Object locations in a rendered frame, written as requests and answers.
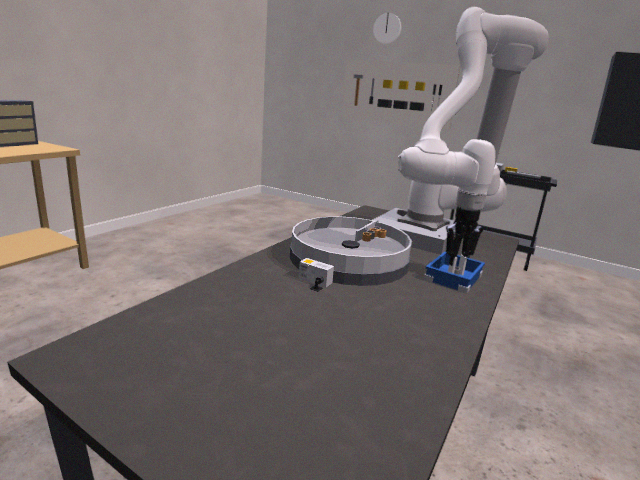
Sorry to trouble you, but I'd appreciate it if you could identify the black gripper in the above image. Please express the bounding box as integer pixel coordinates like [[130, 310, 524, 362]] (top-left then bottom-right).
[[446, 206, 483, 275]]

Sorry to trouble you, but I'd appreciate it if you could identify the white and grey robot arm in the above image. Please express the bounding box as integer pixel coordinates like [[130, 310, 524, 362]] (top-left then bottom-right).
[[397, 7, 549, 231]]

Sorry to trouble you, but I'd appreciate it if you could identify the blue plastic crate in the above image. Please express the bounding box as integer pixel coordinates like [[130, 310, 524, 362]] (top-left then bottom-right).
[[424, 252, 485, 294]]

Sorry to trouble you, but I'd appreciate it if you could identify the grey round turning table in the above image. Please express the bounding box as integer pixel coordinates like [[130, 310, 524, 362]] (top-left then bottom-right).
[[290, 217, 412, 292]]

